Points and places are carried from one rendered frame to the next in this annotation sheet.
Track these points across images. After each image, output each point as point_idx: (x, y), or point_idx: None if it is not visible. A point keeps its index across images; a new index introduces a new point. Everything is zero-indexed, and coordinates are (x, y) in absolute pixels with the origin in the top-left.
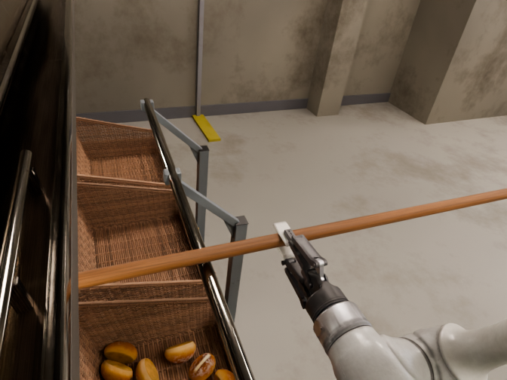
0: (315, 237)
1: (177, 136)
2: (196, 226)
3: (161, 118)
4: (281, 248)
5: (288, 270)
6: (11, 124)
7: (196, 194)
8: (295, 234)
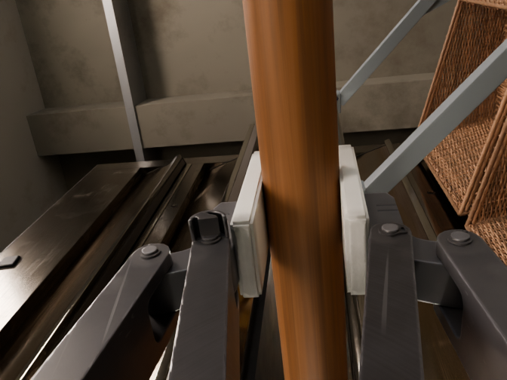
0: (290, 19)
1: (397, 44)
2: (351, 333)
3: (356, 79)
4: (342, 241)
5: (440, 311)
6: None
7: (410, 148)
8: (263, 166)
